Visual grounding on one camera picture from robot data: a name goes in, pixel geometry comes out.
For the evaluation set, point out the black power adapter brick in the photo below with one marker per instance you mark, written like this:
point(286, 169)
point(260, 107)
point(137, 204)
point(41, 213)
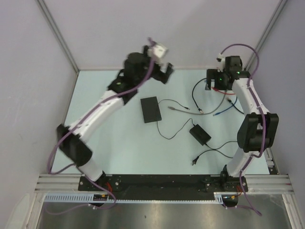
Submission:
point(200, 134)

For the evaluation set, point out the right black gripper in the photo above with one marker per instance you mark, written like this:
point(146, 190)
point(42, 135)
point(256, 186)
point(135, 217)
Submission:
point(213, 74)

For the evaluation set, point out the black network switch box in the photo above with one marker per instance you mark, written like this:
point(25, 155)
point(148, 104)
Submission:
point(150, 109)

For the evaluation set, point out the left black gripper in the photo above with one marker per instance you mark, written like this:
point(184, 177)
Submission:
point(161, 76)

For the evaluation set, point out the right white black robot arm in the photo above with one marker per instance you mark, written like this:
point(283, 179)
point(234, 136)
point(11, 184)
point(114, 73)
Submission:
point(235, 168)

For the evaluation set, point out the grey slotted cable duct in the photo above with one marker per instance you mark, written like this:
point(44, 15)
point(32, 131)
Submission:
point(101, 198)

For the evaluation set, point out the right aluminium side rail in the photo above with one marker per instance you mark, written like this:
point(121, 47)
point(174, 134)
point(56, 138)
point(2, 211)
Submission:
point(269, 157)

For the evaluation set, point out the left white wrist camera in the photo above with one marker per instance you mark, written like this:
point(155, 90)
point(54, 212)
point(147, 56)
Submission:
point(157, 52)

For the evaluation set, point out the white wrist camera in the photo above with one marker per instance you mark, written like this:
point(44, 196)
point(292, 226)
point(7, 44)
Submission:
point(220, 62)
point(157, 52)

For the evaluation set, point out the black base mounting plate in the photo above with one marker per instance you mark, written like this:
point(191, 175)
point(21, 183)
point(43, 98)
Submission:
point(169, 187)

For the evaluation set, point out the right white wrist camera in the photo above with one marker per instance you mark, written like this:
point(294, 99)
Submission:
point(220, 62)

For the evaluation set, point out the aluminium front frame rail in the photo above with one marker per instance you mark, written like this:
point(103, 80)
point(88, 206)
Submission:
point(257, 184)

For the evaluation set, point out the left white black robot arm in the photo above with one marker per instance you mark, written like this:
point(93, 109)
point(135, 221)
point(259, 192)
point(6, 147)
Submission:
point(138, 68)

